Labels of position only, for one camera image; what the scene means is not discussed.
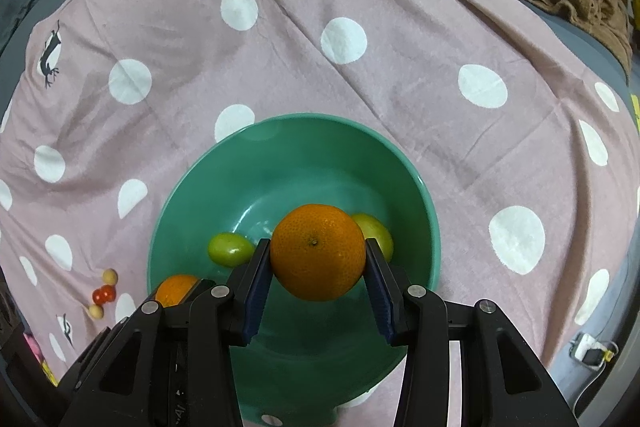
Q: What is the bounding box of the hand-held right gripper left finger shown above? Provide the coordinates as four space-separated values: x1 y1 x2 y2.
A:
57 238 273 427

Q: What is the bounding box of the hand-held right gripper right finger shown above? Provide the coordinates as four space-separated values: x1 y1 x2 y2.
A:
364 238 581 427

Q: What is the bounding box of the small green cherry tomato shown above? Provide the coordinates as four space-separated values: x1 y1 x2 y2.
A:
207 232 256 266

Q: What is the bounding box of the large yellow-green tomato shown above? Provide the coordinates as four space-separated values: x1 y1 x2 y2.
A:
350 213 394 264

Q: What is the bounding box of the large orange mandarin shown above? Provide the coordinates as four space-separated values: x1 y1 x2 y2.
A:
270 203 367 302

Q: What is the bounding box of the small orange mandarin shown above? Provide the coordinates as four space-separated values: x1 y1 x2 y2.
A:
155 274 201 308

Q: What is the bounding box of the green plastic bowl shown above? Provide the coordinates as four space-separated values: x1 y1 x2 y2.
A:
146 113 442 427

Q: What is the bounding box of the pink plush toy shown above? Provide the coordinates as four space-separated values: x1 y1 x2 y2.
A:
22 332 56 388

